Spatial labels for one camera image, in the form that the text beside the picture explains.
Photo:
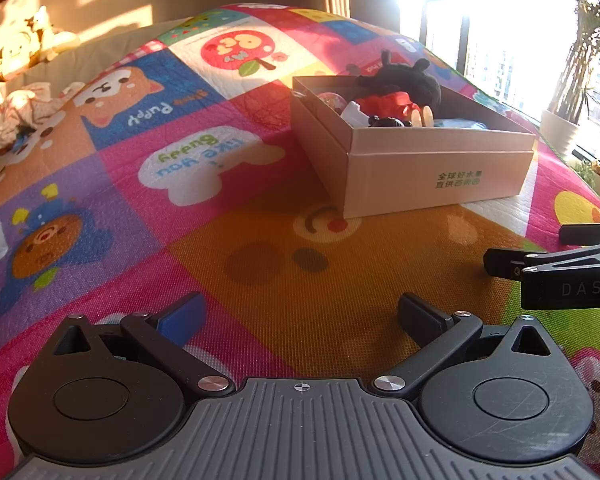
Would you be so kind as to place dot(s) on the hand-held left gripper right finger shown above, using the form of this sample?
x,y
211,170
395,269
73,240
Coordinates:
x,y
420,317

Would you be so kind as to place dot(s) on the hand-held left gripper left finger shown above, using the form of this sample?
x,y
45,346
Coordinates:
x,y
182,310

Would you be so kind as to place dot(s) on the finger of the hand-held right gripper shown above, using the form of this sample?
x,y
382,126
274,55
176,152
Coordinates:
x,y
502,262
590,232

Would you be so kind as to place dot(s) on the white cardboard box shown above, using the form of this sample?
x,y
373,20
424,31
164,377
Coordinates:
x,y
405,180

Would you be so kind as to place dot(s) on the blue tissue packet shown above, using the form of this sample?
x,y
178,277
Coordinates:
x,y
460,124

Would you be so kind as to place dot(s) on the black plush toy red clothes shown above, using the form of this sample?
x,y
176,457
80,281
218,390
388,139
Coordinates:
x,y
405,80

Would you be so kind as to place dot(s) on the white plant pot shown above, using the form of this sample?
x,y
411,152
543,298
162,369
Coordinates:
x,y
560,132

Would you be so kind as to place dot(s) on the colourful cartoon play mat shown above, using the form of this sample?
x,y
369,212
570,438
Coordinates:
x,y
105,210

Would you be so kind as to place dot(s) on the tall green houseplant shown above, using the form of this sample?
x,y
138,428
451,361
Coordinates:
x,y
587,35

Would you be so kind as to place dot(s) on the clear plastic ball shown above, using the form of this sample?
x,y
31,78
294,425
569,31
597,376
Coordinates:
x,y
332,101

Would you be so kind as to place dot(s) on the crumpled white patterned cloth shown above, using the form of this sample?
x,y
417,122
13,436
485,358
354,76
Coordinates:
x,y
20,115

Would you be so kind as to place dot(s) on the grey green sofa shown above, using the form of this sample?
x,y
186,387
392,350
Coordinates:
x,y
105,50

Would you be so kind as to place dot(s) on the cream plush toy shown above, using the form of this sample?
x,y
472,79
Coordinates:
x,y
47,35
7,57

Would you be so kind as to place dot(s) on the dark window frame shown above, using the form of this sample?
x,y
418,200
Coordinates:
x,y
462,40

